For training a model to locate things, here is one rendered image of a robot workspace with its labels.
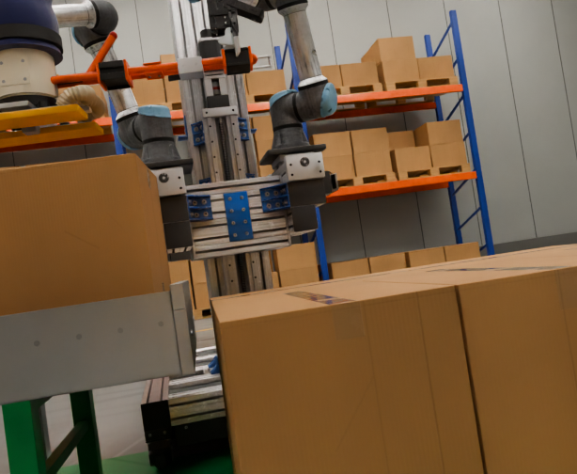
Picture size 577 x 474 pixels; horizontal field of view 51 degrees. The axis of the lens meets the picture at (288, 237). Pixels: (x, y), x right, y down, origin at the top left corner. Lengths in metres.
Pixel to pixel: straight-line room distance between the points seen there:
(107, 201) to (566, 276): 1.05
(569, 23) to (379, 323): 12.62
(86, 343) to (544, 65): 11.96
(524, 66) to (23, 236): 11.61
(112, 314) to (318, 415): 0.60
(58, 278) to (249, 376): 0.75
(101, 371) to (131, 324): 0.12
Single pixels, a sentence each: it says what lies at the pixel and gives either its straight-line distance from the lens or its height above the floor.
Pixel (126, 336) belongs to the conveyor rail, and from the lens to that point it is 1.44.
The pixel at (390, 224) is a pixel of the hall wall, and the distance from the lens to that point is 10.89.
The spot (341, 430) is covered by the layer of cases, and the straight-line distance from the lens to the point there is 1.03.
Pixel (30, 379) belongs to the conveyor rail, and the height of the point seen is 0.45.
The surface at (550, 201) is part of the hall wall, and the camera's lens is 12.36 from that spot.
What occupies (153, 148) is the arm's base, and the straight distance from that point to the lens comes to 2.29.
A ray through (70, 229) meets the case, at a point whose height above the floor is 0.78.
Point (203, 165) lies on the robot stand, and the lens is 2.47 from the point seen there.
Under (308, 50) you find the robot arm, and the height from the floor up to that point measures 1.37.
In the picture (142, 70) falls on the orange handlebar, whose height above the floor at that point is 1.21.
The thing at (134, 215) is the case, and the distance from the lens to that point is 1.57.
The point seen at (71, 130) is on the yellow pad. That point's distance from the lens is 1.90.
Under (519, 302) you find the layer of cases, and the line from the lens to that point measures 1.11.
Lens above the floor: 0.62
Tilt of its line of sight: 2 degrees up
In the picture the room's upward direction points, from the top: 8 degrees counter-clockwise
